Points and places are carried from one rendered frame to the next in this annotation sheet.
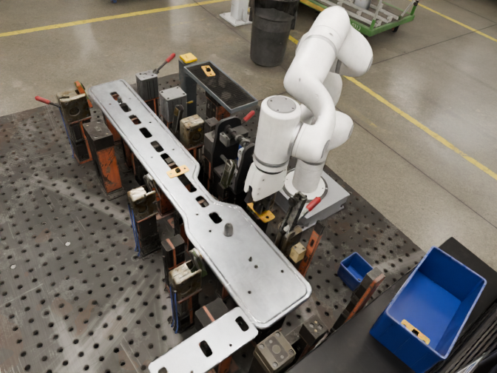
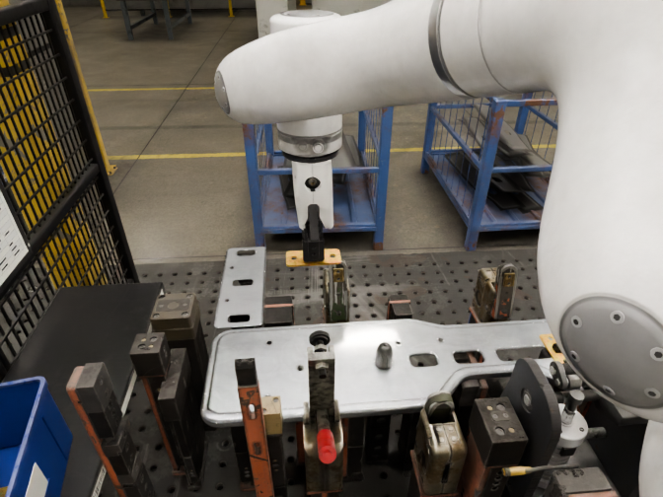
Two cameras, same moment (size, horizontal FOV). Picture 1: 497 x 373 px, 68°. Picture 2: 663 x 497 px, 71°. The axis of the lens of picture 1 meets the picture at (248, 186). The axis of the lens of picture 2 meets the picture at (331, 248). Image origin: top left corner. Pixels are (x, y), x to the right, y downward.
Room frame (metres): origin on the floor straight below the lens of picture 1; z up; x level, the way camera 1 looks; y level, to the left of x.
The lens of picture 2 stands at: (1.04, -0.48, 1.67)
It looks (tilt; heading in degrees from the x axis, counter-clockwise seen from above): 34 degrees down; 128
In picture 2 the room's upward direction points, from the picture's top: straight up
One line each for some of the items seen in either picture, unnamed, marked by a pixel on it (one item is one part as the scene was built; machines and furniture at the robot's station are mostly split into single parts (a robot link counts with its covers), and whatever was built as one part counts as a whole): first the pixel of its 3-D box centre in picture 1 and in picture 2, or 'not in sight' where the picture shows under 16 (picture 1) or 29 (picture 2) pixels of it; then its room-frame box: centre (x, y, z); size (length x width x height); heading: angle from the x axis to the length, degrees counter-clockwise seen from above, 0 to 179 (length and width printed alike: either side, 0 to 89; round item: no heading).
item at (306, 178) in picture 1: (308, 171); not in sight; (1.24, -0.26, 0.89); 0.19 x 0.19 x 0.18
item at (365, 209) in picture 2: not in sight; (316, 144); (-0.88, 1.81, 0.47); 1.20 x 0.80 x 0.95; 131
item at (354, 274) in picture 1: (354, 272); not in sight; (0.84, -0.48, 0.74); 0.11 x 0.10 x 0.09; 43
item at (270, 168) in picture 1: (271, 157); (310, 137); (0.66, -0.04, 1.44); 0.09 x 0.08 x 0.03; 133
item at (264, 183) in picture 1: (267, 175); (311, 179); (0.66, -0.04, 1.38); 0.10 x 0.07 x 0.11; 133
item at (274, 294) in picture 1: (173, 169); (564, 348); (1.01, 0.30, 1.00); 1.38 x 0.22 x 0.02; 43
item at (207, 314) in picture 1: (211, 331); (281, 353); (0.47, 0.04, 0.84); 0.11 x 0.10 x 0.28; 133
